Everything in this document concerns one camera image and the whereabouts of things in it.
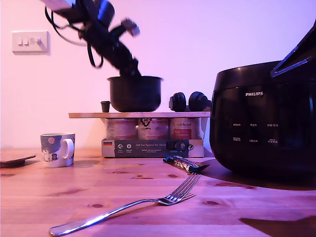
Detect dark rice cooker pot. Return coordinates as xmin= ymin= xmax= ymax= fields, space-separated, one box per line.
xmin=107 ymin=76 xmax=165 ymax=113

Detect pale wooden shelf board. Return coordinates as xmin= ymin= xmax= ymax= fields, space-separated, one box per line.
xmin=68 ymin=112 xmax=212 ymax=119

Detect black Philips rice cooker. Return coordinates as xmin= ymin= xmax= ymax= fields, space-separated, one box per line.
xmin=209 ymin=60 xmax=316 ymax=178

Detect tin can with pink label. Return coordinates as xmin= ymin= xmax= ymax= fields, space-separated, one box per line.
xmin=106 ymin=118 xmax=138 ymax=140

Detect tin can with triangle logo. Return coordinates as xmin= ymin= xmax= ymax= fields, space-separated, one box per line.
xmin=137 ymin=118 xmax=170 ymax=141

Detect black headphones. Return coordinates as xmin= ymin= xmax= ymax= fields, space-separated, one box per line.
xmin=169 ymin=91 xmax=212 ymax=112

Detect cardboard tray box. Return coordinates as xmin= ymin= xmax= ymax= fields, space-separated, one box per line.
xmin=101 ymin=117 xmax=210 ymax=158

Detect tin can with red label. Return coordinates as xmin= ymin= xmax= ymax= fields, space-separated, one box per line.
xmin=169 ymin=117 xmax=202 ymax=140

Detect dark wrapped snack bar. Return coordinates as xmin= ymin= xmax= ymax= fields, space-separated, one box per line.
xmin=162 ymin=155 xmax=210 ymax=173

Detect white mug with cartoon print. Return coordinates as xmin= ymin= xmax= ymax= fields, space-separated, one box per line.
xmin=40 ymin=132 xmax=76 ymax=168

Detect silver metal fork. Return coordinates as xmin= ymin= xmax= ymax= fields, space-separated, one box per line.
xmin=48 ymin=172 xmax=202 ymax=237

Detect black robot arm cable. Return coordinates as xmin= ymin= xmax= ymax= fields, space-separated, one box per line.
xmin=86 ymin=40 xmax=104 ymax=69
xmin=44 ymin=6 xmax=87 ymax=47

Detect white wall light switch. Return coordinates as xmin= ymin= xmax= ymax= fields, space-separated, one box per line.
xmin=11 ymin=31 xmax=50 ymax=55

